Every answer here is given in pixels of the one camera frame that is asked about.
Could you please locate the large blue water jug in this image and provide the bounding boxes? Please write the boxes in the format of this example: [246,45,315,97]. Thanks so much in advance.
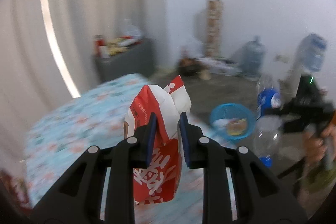
[238,35,267,75]

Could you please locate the white plastic shopping bag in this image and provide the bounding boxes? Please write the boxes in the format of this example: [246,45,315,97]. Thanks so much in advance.
[184,38,205,59]

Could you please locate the grey cabinet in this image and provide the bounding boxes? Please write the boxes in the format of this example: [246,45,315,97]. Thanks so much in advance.
[92,38,155,83]

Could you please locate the blue plastic wastebasket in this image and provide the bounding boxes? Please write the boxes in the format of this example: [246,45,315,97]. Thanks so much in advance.
[209,103,256,141]

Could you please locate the tall patterned box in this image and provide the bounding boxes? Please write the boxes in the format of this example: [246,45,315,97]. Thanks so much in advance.
[205,0,224,56]

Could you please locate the blue translucent jug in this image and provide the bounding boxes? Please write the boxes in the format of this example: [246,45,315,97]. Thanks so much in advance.
[295,33,328,72]

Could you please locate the printed floor cloth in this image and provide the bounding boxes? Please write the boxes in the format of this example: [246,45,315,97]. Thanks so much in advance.
[199,56,242,76]

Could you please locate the red printed bag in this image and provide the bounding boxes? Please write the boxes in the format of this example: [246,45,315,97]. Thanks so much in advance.
[0,170,29,210]

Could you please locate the translucent plastic bag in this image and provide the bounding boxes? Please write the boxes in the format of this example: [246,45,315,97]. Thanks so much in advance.
[122,19,143,39]

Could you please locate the cream curtain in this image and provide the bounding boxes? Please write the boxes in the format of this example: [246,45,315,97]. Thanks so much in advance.
[0,0,168,111]

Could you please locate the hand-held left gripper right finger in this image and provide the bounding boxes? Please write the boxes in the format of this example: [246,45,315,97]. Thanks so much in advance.
[177,112,307,224]

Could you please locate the black stand leg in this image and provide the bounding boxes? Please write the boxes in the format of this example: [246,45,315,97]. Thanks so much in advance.
[277,161,305,180]

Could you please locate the white appliance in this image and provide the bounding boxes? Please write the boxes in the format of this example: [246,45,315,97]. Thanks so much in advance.
[290,61,309,98]

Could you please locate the red and white paper bag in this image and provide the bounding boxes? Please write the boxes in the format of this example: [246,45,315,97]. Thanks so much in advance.
[123,75,192,206]

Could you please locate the floral light blue blanket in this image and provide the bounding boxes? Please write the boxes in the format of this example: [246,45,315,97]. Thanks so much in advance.
[22,73,237,224]

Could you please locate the white tissue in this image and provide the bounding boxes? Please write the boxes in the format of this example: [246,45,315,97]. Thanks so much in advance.
[213,118,229,128]

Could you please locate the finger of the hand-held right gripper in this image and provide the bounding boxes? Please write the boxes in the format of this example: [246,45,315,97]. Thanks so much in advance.
[263,106,289,117]

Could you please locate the person's olive trousers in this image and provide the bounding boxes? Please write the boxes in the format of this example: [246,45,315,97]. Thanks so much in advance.
[297,164,336,197]

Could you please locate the pile of snack packets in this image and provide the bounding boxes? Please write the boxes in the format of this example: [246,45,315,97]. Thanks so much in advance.
[105,36,143,55]

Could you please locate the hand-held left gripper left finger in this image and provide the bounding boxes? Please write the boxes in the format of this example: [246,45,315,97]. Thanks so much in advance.
[29,112,158,224]

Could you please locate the clear bottle with blue label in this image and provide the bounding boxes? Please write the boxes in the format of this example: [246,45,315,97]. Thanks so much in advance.
[253,74,283,167]

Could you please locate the person's right hand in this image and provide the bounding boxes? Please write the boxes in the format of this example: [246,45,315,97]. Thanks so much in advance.
[303,112,336,165]

